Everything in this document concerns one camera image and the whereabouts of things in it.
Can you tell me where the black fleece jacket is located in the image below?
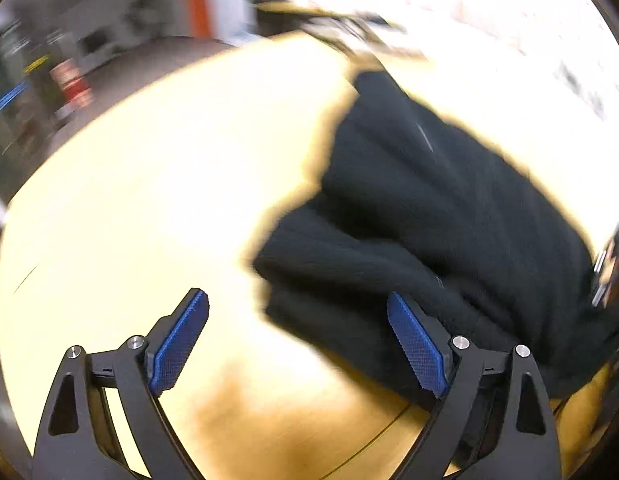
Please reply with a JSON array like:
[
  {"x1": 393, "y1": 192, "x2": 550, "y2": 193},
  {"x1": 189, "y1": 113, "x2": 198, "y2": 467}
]
[{"x1": 253, "y1": 72, "x2": 619, "y2": 403}]

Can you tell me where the yellow side table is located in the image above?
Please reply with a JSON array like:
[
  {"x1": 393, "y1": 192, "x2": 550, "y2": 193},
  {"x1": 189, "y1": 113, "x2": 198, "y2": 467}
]
[{"x1": 255, "y1": 1, "x2": 425, "y2": 60}]

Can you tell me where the orange wall panel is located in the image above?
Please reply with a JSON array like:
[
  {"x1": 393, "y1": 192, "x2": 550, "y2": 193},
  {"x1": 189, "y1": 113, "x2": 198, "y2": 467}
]
[{"x1": 178, "y1": 0, "x2": 216, "y2": 42}]

